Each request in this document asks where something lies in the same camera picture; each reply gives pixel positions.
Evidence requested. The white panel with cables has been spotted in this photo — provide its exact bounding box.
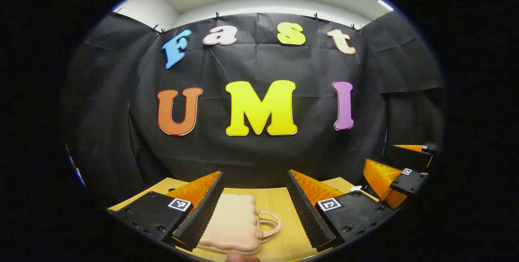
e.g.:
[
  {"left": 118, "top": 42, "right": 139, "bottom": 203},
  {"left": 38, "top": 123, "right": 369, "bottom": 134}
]
[{"left": 66, "top": 144, "right": 86, "bottom": 188}]

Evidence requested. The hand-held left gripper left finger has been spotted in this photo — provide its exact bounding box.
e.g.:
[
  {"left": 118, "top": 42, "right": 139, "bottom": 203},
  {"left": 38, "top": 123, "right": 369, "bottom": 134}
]
[{"left": 107, "top": 171, "right": 225, "bottom": 251}]

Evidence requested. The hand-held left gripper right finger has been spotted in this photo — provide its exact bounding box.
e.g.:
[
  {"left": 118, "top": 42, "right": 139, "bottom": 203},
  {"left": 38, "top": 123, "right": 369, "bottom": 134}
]
[{"left": 286, "top": 170, "right": 395, "bottom": 253}]

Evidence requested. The beige suitcase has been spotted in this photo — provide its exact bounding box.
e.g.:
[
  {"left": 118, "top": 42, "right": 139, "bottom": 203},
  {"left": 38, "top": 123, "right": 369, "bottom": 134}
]
[{"left": 197, "top": 194, "right": 282, "bottom": 254}]

